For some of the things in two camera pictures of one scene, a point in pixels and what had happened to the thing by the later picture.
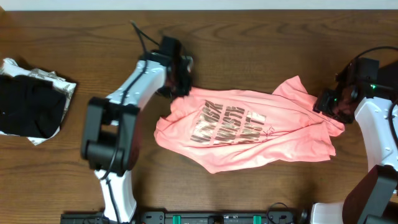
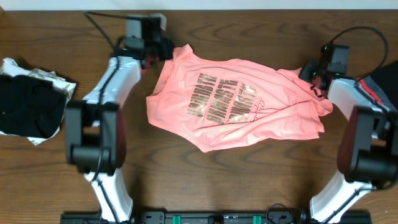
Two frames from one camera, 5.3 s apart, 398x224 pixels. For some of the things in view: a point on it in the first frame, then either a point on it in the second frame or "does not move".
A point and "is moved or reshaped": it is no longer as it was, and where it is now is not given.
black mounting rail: [155, 216] does not move
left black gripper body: [177, 84] → [155, 51]
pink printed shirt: [222, 129] is moved or reshaped
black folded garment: [30, 106] does not move
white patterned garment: [9, 67] does not move
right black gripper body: [331, 105] → [311, 70]
